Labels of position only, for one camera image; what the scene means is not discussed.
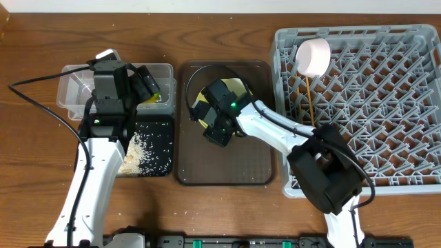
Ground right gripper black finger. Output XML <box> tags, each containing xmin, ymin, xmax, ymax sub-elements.
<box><xmin>190</xmin><ymin>100</ymin><xmax>216</xmax><ymax>127</ymax></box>
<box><xmin>203</xmin><ymin>125</ymin><xmax>236</xmax><ymax>147</ymax></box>

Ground green orange snack wrapper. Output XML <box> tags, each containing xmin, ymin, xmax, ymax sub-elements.
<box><xmin>143</xmin><ymin>92</ymin><xmax>161</xmax><ymax>104</ymax></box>

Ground rice pile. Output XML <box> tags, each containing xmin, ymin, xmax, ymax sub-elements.
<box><xmin>117</xmin><ymin>121</ymin><xmax>174</xmax><ymax>177</ymax></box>

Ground wooden chopstick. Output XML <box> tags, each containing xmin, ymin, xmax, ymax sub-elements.
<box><xmin>296</xmin><ymin>83</ymin><xmax>305</xmax><ymax>123</ymax></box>
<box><xmin>305</xmin><ymin>76</ymin><xmax>315</xmax><ymax>127</ymax></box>

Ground white bowl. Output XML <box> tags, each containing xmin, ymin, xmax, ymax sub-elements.
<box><xmin>295</xmin><ymin>38</ymin><xmax>331</xmax><ymax>78</ymax></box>

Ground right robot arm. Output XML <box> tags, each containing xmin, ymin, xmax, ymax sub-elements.
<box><xmin>187</xmin><ymin>79</ymin><xmax>368</xmax><ymax>247</ymax></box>

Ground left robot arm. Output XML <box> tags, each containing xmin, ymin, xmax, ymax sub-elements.
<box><xmin>44</xmin><ymin>60</ymin><xmax>159</xmax><ymax>247</ymax></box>

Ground grey plastic dishwasher rack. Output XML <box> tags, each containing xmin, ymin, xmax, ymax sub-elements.
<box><xmin>270</xmin><ymin>24</ymin><xmax>440</xmax><ymax>195</ymax></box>

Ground yellow plate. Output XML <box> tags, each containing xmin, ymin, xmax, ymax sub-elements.
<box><xmin>190</xmin><ymin>77</ymin><xmax>252</xmax><ymax>143</ymax></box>

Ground clear plastic bin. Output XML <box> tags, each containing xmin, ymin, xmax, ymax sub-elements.
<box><xmin>57</xmin><ymin>63</ymin><xmax>176</xmax><ymax>121</ymax></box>

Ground dark brown serving tray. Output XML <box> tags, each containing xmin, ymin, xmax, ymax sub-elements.
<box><xmin>174</xmin><ymin>61</ymin><xmax>278</xmax><ymax>186</ymax></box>

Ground black plastic tray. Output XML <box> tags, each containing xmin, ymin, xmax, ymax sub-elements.
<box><xmin>76</xmin><ymin>114</ymin><xmax>174</xmax><ymax>177</ymax></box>

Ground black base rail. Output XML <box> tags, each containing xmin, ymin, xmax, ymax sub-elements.
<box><xmin>103</xmin><ymin>234</ymin><xmax>414</xmax><ymax>248</ymax></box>

